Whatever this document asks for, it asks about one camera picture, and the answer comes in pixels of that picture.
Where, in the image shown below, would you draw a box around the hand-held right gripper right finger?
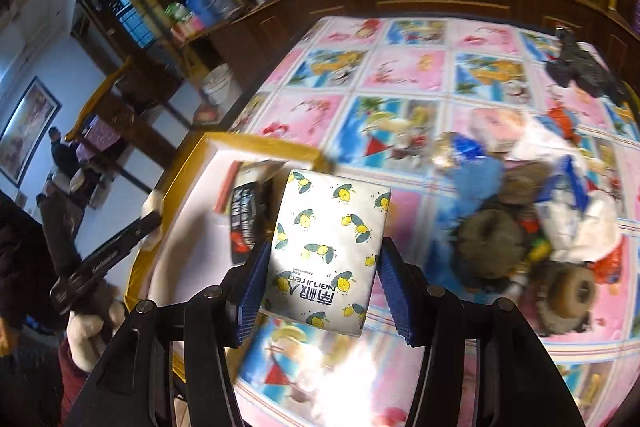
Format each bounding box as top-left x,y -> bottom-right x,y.
377,237 -> 586,427

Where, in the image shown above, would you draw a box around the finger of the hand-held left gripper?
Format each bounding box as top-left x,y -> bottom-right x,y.
80,211 -> 163,280

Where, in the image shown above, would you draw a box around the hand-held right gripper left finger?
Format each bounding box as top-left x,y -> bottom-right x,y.
62,241 -> 273,427

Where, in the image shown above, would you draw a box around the lemon print tissue pack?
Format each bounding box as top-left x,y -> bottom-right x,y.
260,169 -> 393,338

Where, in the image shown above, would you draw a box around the blue cloth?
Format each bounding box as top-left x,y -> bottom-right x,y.
445,154 -> 506,208

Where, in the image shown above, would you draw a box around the yellow cardboard box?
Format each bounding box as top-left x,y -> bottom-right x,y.
122,132 -> 336,388

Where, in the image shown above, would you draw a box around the pink tissue pack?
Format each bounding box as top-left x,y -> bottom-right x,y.
470,107 -> 526,152

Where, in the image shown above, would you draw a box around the person's left hand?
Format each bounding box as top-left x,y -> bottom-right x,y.
65,282 -> 126,373

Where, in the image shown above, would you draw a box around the black packet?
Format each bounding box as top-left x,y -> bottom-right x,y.
227,162 -> 281,265

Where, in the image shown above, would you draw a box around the dark brown yarn roll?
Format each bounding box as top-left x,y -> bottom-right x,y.
457,207 -> 526,280

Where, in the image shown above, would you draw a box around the red striped packet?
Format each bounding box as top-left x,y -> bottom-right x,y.
214,162 -> 241,215

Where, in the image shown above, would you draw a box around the framed picture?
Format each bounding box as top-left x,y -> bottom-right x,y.
0,77 -> 63,188

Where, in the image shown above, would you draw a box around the wooden chair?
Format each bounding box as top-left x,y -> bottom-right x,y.
65,57 -> 181,168

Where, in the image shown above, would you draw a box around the blue shiny packet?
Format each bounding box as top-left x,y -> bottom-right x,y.
435,132 -> 488,168

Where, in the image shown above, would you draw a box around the tan yarn roll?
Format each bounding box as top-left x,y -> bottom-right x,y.
537,264 -> 598,335

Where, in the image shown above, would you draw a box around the small brown yarn roll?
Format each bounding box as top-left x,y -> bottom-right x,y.
500,162 -> 551,205

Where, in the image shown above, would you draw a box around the white bucket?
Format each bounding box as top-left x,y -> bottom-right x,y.
202,64 -> 236,108

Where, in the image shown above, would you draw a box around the white plastic bag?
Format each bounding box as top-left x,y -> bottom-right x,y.
510,117 -> 626,263

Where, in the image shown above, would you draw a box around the printed cartoon tablecloth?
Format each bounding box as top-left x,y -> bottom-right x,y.
150,14 -> 640,427

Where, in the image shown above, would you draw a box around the green and pink boxes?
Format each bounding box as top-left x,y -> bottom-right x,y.
167,2 -> 206,40

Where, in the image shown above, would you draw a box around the black plastic device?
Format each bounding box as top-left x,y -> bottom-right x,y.
545,24 -> 628,100

